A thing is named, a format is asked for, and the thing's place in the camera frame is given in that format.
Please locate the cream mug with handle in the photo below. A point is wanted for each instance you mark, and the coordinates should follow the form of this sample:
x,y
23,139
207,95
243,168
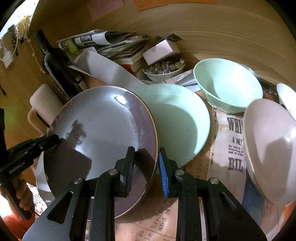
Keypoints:
x,y
45,106

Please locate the orange sticky note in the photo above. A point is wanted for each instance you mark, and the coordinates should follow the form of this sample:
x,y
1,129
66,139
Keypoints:
x,y
149,4

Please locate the white charger with cable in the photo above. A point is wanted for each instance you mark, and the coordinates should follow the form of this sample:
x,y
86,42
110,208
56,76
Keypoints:
x,y
18,33

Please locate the vintage newspaper print mat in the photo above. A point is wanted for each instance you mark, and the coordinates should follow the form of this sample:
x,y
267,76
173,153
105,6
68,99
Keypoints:
x,y
222,157

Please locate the white paper strip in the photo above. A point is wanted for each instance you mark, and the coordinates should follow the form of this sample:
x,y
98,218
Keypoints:
x,y
107,71

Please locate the mint green bowl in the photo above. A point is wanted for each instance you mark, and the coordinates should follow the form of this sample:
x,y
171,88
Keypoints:
x,y
227,85

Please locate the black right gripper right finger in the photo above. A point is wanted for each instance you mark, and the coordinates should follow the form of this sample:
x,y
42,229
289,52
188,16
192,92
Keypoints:
x,y
205,203

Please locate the person's left hand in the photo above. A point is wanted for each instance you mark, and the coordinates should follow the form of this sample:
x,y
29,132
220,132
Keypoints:
x,y
22,193

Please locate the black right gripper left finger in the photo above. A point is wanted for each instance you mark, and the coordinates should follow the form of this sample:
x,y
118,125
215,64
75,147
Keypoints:
x,y
85,208

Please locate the pink sticky note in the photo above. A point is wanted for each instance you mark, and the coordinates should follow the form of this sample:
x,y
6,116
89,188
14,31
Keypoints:
x,y
100,8

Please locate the white plate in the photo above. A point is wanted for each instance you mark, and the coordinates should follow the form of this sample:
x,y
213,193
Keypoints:
x,y
42,183

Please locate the stack of newspapers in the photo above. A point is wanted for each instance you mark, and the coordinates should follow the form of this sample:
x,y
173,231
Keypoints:
x,y
120,47

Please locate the pale pink bowl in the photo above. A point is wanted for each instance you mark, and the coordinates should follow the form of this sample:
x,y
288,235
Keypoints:
x,y
269,146

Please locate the small white box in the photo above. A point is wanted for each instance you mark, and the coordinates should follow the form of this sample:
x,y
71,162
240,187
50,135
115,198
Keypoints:
x,y
161,51

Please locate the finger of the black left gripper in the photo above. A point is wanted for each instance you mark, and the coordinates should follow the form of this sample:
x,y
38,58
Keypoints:
x,y
32,148

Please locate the small bowl of beads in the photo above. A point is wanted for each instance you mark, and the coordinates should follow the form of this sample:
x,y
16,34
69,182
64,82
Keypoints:
x,y
165,70

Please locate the small white bowl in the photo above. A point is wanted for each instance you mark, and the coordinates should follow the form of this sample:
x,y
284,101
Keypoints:
x,y
287,97

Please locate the mint green plate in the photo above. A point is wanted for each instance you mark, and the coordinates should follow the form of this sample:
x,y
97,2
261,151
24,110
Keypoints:
x,y
182,119

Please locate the dark brown plate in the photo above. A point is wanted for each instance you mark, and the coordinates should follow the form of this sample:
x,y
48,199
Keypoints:
x,y
96,128

